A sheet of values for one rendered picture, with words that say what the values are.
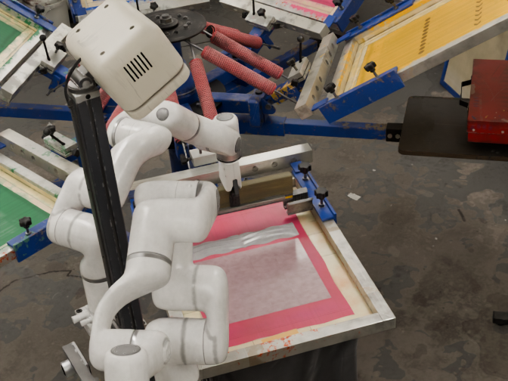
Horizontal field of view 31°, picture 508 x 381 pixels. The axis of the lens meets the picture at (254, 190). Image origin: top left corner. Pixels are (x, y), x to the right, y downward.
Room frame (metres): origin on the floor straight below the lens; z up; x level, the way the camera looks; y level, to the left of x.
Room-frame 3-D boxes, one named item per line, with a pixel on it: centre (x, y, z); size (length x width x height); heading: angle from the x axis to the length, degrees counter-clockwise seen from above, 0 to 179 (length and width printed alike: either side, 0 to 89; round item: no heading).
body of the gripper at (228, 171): (2.34, 0.07, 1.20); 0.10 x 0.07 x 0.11; 14
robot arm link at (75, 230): (1.79, 0.41, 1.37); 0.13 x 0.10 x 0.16; 59
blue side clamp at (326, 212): (2.46, -0.19, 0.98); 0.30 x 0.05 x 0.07; 14
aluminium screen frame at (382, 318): (2.16, 0.02, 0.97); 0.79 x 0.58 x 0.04; 14
